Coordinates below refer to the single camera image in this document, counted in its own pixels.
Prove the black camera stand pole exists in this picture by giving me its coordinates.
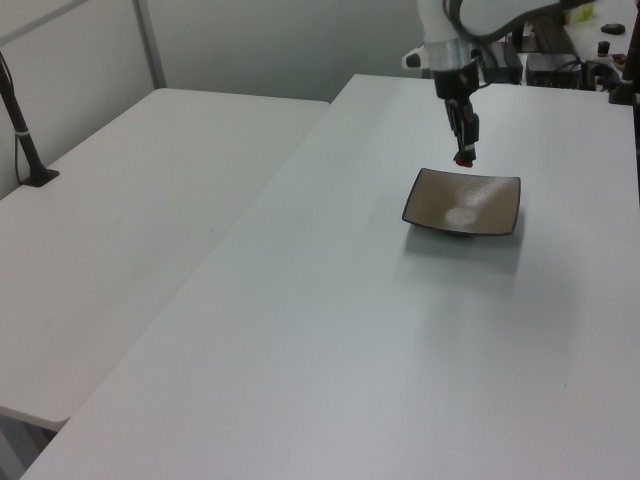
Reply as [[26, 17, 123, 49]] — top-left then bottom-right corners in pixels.
[[0, 49, 61, 188]]

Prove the black electronics box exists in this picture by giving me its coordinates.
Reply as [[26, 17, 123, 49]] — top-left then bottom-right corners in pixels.
[[526, 51, 584, 90]]

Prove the black pole with base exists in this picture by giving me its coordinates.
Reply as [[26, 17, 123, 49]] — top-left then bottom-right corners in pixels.
[[608, 27, 640, 106]]

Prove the black controller box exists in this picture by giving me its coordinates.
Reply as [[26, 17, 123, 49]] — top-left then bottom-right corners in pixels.
[[492, 41, 525, 84]]

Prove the thin black stand cable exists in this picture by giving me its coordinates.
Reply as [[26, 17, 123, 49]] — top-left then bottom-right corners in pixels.
[[11, 132, 25, 187]]

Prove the grey metal frame post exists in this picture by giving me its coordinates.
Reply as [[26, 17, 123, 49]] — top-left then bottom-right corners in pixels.
[[131, 0, 168, 92]]

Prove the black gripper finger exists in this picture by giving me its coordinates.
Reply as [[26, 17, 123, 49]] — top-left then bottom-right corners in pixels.
[[443, 99, 463, 151], [458, 101, 483, 164]]

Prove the square brown ceramic plate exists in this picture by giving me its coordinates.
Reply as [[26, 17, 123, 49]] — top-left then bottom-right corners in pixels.
[[400, 167, 522, 238]]

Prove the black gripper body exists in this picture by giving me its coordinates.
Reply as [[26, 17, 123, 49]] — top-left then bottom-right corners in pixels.
[[432, 58, 484, 102]]

